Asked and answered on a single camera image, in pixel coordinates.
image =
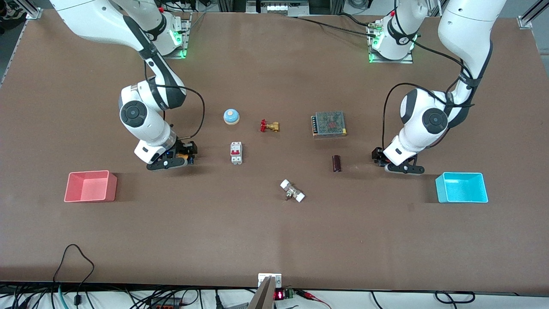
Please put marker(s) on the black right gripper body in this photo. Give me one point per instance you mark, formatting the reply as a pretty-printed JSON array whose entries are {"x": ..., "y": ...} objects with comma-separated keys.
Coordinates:
[{"x": 187, "y": 149}]

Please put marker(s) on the yellow push button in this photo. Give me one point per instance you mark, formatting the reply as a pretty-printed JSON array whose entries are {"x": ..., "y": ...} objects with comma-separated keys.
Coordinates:
[{"x": 183, "y": 158}]

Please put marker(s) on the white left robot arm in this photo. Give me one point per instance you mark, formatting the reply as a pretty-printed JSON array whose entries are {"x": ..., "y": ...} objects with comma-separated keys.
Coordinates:
[{"x": 433, "y": 121}]

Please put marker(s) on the dark brown capacitor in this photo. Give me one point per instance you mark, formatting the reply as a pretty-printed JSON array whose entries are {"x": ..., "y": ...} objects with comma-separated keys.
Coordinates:
[{"x": 336, "y": 163}]

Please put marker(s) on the white circuit breaker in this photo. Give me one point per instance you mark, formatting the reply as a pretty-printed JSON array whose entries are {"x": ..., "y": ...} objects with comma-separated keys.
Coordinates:
[{"x": 236, "y": 153}]

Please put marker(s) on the blue service bell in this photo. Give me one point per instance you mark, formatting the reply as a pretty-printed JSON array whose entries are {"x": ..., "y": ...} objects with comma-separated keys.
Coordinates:
[{"x": 231, "y": 116}]

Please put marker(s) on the metal mesh power supply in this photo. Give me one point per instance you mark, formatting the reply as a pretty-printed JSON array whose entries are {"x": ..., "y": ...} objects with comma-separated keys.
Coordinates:
[{"x": 329, "y": 124}]

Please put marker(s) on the cyan plastic box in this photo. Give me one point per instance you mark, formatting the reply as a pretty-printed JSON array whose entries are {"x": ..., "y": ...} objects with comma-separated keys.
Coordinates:
[{"x": 462, "y": 189}]

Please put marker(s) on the metal fitting white caps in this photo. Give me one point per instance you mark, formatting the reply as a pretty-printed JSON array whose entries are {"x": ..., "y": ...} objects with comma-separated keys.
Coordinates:
[{"x": 292, "y": 191}]

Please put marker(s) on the pink plastic box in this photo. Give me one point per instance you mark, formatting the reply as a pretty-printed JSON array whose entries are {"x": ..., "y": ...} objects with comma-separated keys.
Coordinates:
[{"x": 91, "y": 187}]

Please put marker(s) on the red alligator clip lead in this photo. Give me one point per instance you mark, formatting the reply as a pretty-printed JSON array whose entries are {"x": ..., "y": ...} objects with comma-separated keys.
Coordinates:
[{"x": 312, "y": 296}]

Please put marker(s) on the red digit display module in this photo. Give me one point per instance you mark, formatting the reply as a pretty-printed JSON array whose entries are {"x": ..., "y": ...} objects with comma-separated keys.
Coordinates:
[{"x": 282, "y": 294}]

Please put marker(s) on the white electronics unit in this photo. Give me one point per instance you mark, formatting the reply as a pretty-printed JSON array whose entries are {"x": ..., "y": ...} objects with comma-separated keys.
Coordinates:
[{"x": 276, "y": 7}]

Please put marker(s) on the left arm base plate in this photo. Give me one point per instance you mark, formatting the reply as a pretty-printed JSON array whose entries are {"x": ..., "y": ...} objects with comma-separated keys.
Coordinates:
[{"x": 407, "y": 61}]

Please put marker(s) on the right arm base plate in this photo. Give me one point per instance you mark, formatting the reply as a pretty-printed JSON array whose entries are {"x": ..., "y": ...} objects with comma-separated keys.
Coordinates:
[{"x": 185, "y": 38}]

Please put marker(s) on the white table edge bracket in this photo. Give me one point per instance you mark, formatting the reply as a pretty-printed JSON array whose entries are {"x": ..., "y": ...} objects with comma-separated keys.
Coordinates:
[{"x": 262, "y": 278}]

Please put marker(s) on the grey camera support bar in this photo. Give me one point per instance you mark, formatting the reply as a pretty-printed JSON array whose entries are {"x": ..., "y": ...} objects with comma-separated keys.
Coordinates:
[{"x": 262, "y": 297}]

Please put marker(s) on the aluminium frame profile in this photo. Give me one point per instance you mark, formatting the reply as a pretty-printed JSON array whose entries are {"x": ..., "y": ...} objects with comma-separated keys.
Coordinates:
[
  {"x": 31, "y": 10},
  {"x": 529, "y": 18}
]

